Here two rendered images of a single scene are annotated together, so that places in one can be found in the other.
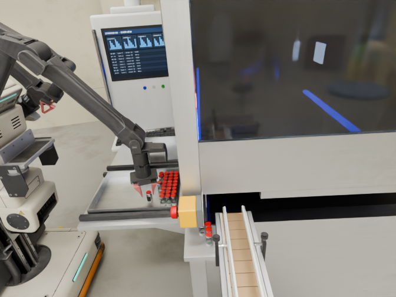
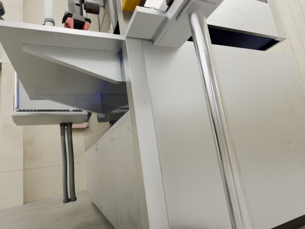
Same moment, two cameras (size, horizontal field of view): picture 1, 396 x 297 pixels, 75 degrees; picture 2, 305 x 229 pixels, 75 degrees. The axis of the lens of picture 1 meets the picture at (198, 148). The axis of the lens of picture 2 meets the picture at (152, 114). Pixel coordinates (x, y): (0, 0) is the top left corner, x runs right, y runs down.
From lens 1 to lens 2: 119 cm
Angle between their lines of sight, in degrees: 48
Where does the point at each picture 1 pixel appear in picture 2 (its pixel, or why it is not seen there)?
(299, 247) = (221, 73)
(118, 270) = not seen: outside the picture
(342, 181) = (223, 17)
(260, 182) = not seen: hidden behind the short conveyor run
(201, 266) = (145, 91)
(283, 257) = not seen: hidden behind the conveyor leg
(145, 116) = (50, 106)
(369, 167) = (232, 11)
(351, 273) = (266, 107)
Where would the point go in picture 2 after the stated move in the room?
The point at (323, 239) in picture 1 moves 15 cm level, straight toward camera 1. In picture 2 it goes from (233, 66) to (243, 49)
